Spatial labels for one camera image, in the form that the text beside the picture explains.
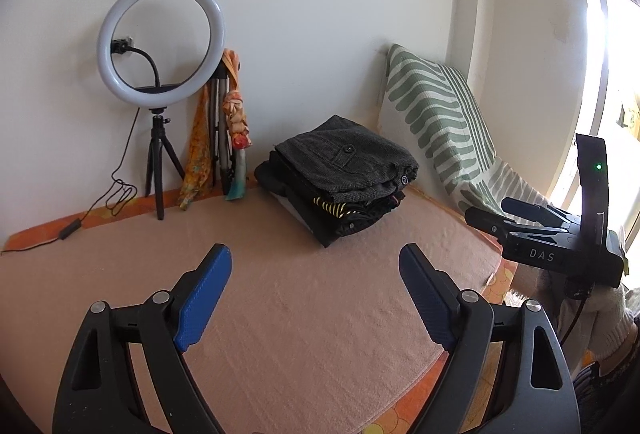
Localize orange floral scarf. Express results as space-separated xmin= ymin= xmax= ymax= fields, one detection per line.
xmin=178 ymin=82 xmax=212 ymax=211

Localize green white striped pillow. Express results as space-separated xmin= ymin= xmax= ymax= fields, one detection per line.
xmin=378 ymin=44 xmax=547 ymax=214

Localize stack of dark clothes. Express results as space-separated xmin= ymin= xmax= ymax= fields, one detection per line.
xmin=254 ymin=151 xmax=405 ymax=247

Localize black power cable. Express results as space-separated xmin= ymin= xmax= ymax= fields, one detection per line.
xmin=0 ymin=106 xmax=142 ymax=256

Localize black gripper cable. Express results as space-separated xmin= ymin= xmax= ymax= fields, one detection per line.
xmin=558 ymin=282 xmax=594 ymax=348

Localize right hand white glove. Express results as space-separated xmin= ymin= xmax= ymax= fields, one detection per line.
xmin=536 ymin=271 xmax=634 ymax=369

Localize white ring light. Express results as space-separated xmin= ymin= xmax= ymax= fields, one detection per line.
xmin=96 ymin=0 xmax=226 ymax=110

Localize grey houndstooth pants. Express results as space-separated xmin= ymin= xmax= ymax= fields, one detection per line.
xmin=270 ymin=115 xmax=419 ymax=203

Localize folded grey tripod stand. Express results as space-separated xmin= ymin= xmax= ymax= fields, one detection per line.
xmin=208 ymin=61 xmax=234 ymax=195

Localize black mini tripod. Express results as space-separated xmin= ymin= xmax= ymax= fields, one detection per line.
xmin=144 ymin=108 xmax=186 ymax=220

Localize braided orange teal scarf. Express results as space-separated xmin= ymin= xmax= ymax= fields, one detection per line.
xmin=222 ymin=49 xmax=252 ymax=201

